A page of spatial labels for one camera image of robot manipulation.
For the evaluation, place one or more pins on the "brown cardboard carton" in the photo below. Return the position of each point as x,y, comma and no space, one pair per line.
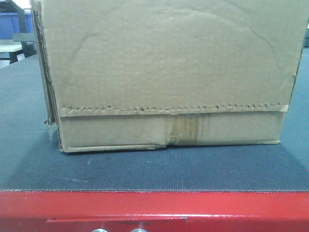
146,74

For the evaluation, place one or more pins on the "dark grey conveyor belt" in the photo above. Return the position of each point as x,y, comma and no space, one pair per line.
30,158

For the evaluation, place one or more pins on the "white background table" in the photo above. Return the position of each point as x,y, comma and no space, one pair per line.
10,48

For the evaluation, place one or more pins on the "blue background crate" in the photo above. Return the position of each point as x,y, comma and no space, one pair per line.
9,24

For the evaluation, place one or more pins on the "red conveyor frame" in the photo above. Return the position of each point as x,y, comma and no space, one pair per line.
29,211

